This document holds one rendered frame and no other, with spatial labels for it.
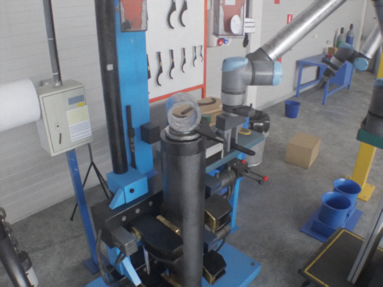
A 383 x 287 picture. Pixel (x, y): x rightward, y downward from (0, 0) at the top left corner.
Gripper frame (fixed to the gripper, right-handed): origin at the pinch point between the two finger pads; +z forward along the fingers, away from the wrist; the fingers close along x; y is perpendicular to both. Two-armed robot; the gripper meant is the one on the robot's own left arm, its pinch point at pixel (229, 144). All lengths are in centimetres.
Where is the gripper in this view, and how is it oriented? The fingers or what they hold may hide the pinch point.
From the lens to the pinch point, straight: 119.3
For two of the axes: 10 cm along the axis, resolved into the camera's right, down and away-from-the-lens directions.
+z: 0.0, 8.9, 4.5
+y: -6.9, -3.2, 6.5
